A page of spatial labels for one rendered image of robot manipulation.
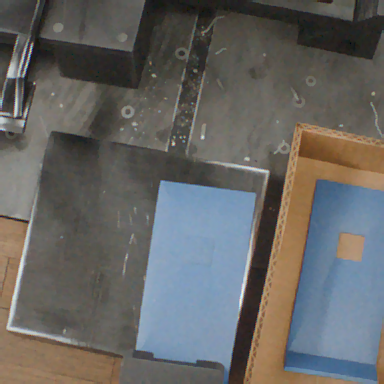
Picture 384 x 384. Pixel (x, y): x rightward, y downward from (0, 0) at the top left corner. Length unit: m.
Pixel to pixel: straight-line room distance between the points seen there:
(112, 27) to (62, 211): 0.14
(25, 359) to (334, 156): 0.28
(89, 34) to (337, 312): 0.28
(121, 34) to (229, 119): 0.12
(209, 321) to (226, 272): 0.04
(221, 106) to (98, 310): 0.19
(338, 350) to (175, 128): 0.22
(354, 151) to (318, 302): 0.12
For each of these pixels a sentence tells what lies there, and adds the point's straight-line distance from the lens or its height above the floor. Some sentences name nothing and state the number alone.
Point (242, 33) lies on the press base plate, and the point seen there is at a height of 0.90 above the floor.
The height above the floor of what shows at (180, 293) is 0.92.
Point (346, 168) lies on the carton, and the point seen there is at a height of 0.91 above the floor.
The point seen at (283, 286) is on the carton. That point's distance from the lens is 0.88.
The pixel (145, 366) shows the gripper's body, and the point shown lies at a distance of 0.73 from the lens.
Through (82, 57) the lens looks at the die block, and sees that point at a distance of 0.88.
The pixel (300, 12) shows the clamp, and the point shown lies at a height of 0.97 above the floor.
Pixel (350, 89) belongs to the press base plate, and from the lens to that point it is 0.93.
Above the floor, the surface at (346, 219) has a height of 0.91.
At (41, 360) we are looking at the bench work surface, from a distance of 0.88.
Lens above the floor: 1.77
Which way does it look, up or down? 75 degrees down
